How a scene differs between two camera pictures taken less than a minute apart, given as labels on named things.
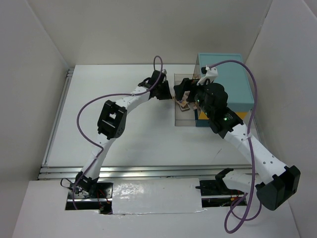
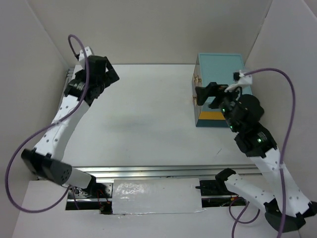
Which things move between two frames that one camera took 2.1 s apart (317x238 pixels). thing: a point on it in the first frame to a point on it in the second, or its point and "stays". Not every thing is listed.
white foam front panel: x=168 y=196 stays
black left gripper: x=168 y=94 to x=111 y=76
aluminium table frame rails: x=68 y=172 stays
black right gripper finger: x=180 y=89 to x=203 y=93
